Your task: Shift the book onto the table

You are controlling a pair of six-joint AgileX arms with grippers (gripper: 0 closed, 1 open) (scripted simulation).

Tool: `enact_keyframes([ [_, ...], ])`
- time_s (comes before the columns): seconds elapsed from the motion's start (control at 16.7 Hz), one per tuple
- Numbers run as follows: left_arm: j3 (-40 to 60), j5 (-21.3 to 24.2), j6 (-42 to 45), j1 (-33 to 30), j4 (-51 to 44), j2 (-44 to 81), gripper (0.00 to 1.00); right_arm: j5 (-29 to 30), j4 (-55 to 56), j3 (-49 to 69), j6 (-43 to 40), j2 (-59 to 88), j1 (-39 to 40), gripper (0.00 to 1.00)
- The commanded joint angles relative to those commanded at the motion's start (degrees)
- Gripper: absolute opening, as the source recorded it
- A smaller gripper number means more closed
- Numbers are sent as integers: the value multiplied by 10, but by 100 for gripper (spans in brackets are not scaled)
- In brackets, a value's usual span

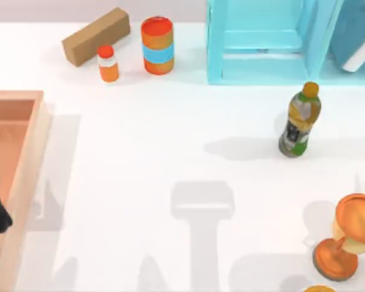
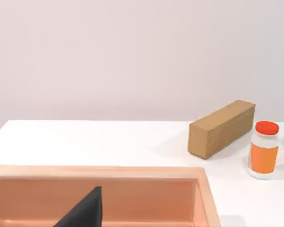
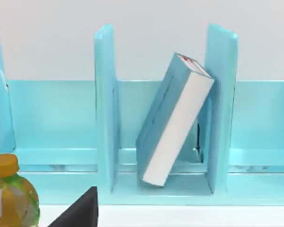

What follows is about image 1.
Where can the orange and blue can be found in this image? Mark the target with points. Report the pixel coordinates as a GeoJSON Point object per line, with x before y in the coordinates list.
{"type": "Point", "coordinates": [157, 45]}

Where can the small orange bottle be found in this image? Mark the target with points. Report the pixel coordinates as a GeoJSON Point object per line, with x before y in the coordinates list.
{"type": "Point", "coordinates": [108, 65]}

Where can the yellow and green bottle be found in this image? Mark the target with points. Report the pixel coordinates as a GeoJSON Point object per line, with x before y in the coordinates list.
{"type": "Point", "coordinates": [300, 121]}

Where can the light blue rack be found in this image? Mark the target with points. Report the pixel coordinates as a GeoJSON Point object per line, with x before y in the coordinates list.
{"type": "Point", "coordinates": [261, 45]}

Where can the brown cardboard block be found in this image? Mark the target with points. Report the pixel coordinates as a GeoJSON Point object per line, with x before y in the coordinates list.
{"type": "Point", "coordinates": [94, 36]}

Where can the salmon shallow box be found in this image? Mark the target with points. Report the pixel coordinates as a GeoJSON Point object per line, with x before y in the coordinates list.
{"type": "Point", "coordinates": [21, 158]}

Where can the orange trophy cup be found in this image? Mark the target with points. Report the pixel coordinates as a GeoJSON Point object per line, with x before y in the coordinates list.
{"type": "Point", "coordinates": [349, 231]}

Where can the orange round object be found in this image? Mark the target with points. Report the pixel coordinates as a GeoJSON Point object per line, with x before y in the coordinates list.
{"type": "Point", "coordinates": [318, 289]}

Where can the blue book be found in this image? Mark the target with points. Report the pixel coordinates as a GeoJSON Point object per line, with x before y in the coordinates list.
{"type": "Point", "coordinates": [351, 36]}

